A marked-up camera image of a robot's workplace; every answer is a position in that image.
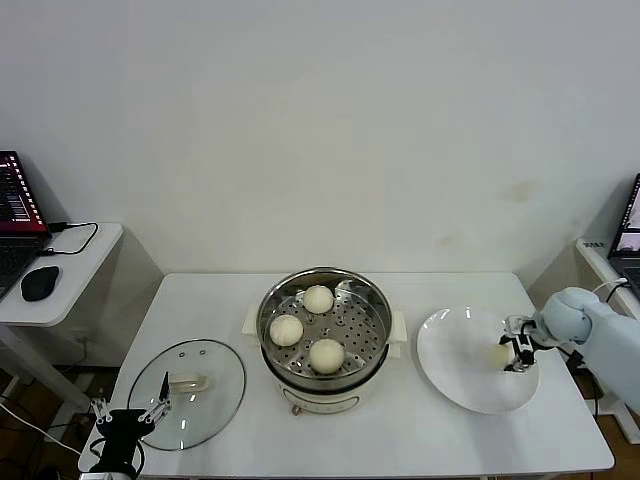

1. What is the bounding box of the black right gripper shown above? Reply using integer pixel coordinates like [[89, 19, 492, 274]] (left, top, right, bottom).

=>
[[497, 314, 544, 374]]

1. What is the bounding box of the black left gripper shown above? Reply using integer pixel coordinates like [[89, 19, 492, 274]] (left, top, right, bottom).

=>
[[89, 370, 174, 464]]

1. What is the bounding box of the white steamed baozi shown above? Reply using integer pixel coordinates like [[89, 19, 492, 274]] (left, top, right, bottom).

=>
[[269, 314, 305, 347], [308, 338, 346, 375], [302, 284, 334, 315], [479, 342, 514, 370]]

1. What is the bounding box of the glass lid with cream handle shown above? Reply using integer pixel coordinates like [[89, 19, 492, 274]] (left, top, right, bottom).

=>
[[127, 339, 247, 451]]

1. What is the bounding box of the black computer mouse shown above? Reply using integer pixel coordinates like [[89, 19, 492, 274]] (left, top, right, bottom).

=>
[[19, 264, 61, 302]]

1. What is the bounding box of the perforated steel steamer basket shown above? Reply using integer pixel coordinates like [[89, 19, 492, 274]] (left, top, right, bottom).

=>
[[257, 268, 394, 385]]

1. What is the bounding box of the white round plate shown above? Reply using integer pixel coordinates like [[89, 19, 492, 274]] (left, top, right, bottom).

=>
[[416, 306, 542, 415]]

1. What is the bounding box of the white side table with label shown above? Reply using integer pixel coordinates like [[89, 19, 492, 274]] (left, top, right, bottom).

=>
[[574, 238, 640, 444]]

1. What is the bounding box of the white side table rounded corner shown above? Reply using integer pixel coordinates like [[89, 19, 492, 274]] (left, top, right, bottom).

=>
[[0, 222, 125, 416]]

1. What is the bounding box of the grey laptop with photo screen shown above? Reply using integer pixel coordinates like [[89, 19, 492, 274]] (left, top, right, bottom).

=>
[[607, 172, 640, 294]]

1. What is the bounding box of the cream electric cooker base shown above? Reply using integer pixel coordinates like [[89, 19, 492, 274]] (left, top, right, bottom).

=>
[[242, 304, 407, 416]]

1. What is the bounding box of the black laptop with red screen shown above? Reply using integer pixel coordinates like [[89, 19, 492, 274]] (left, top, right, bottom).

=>
[[0, 149, 54, 300]]

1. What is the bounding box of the black cable with adapter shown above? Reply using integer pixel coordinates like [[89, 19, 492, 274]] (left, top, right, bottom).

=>
[[567, 285, 626, 371]]

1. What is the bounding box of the white floor cable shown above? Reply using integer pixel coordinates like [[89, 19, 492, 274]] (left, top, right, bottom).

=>
[[0, 402, 82, 456]]

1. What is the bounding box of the black laptop cable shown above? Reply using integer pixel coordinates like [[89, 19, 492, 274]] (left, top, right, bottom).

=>
[[37, 221, 99, 258]]

